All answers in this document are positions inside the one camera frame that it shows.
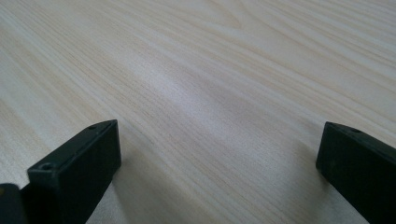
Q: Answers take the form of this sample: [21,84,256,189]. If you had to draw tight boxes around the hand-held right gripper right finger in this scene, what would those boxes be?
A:
[315,120,396,224]

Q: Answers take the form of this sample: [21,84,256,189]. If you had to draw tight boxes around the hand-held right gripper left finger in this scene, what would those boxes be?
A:
[19,119,122,224]

